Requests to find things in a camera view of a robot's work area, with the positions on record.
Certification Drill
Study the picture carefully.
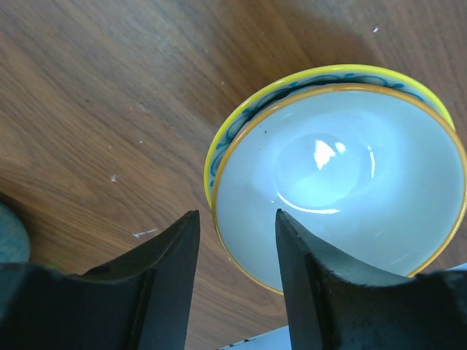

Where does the white bowl orange rim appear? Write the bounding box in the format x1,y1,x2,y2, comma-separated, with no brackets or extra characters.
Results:
211,83,466,293

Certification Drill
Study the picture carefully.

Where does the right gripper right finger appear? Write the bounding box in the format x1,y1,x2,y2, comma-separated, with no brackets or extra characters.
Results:
275,210,466,349

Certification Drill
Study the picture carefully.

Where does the yellow rim blue bowl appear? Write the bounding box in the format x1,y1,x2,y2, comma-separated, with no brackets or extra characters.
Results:
204,63,455,205

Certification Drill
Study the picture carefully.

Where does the teal ceramic mug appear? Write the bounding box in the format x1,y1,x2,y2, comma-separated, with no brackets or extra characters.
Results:
0,203,31,263

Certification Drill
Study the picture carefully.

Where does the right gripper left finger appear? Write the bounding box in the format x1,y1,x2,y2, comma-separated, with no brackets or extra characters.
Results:
1,211,200,349

